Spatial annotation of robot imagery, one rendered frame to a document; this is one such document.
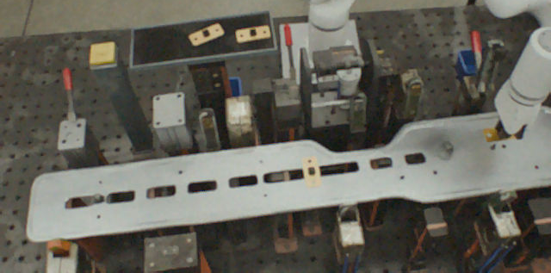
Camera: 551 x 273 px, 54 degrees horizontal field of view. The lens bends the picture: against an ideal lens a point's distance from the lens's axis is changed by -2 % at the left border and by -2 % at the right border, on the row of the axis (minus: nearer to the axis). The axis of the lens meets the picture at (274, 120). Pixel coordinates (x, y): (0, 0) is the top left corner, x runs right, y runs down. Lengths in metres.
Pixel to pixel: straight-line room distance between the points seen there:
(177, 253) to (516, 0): 0.88
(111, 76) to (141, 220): 0.39
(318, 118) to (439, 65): 0.64
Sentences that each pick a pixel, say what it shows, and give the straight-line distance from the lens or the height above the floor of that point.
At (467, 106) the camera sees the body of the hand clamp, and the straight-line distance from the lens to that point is 1.54.
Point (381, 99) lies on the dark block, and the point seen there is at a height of 1.01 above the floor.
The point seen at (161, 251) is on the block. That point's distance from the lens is 1.30.
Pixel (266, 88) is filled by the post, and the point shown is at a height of 1.10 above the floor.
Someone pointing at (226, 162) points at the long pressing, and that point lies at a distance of 1.40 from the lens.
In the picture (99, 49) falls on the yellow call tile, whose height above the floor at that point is 1.16.
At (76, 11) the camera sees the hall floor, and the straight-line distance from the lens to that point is 3.37.
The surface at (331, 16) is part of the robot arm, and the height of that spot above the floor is 1.04.
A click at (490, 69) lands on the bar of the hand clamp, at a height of 1.13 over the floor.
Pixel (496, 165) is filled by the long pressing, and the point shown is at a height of 1.00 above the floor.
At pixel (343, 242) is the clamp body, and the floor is 1.04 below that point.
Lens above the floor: 2.22
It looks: 57 degrees down
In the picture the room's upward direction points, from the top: 5 degrees counter-clockwise
